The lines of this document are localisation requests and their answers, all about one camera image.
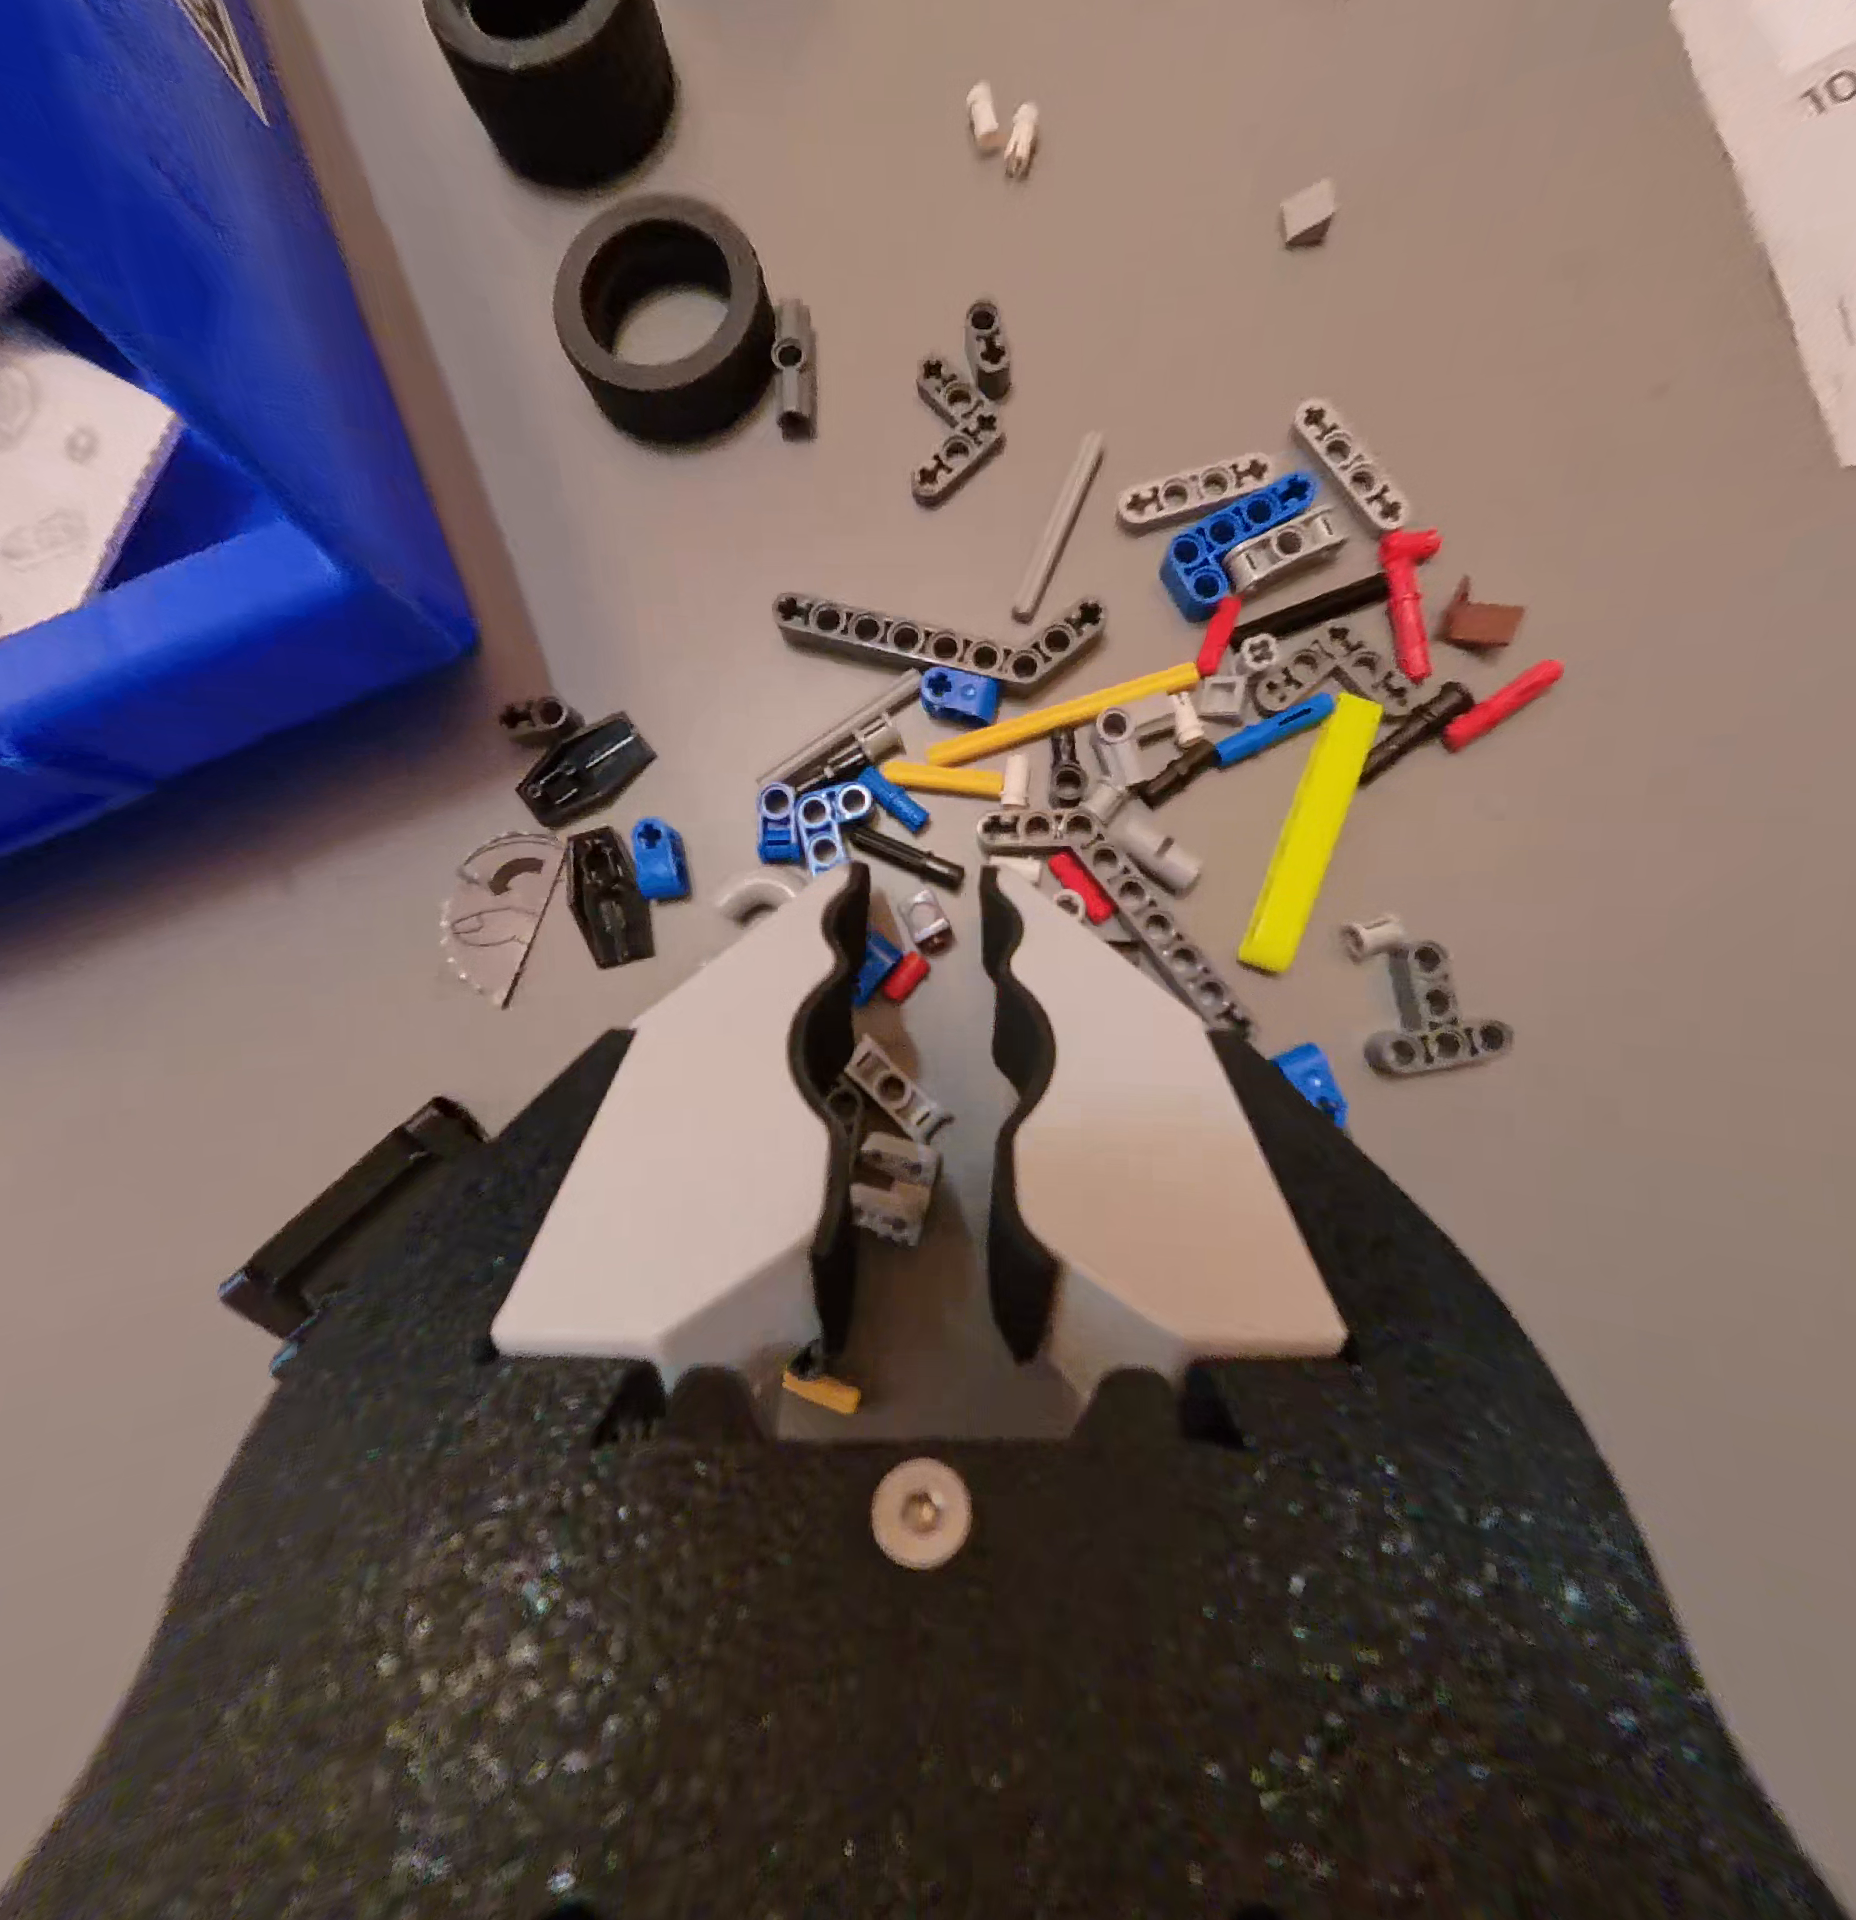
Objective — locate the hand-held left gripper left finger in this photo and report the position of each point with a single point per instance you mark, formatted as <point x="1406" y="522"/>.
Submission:
<point x="674" y="1186"/>

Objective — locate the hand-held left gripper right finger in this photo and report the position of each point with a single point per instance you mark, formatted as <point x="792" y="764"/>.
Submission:
<point x="1167" y="1201"/>

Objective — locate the pile of lego pieces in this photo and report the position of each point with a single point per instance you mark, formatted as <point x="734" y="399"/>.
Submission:
<point x="898" y="639"/>

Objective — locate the black lego panel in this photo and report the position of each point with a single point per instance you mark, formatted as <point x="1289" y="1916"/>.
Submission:
<point x="343" y="1201"/>

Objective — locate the yellow lego beam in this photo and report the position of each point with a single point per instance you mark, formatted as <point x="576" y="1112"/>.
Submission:
<point x="1311" y="834"/>

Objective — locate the black lego tyre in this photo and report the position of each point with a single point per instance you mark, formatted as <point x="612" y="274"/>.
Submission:
<point x="628" y="121"/>
<point x="598" y="361"/>

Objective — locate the grey lego slope piece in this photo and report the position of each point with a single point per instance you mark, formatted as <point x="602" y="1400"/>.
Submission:
<point x="1308" y="219"/>

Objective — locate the white lego pin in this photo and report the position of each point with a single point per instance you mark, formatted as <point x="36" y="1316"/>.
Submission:
<point x="984" y="121"/>
<point x="1022" y="143"/>

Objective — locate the clear plastic scrap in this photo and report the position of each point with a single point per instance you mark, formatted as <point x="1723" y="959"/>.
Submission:
<point x="494" y="930"/>

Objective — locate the tagged blue storage bin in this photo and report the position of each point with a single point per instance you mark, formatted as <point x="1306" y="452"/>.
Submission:
<point x="194" y="630"/>

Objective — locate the white paper sheets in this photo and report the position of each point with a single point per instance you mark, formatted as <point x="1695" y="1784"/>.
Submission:
<point x="43" y="496"/>

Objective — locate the open instruction booklet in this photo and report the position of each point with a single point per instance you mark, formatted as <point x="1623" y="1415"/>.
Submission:
<point x="1798" y="226"/>

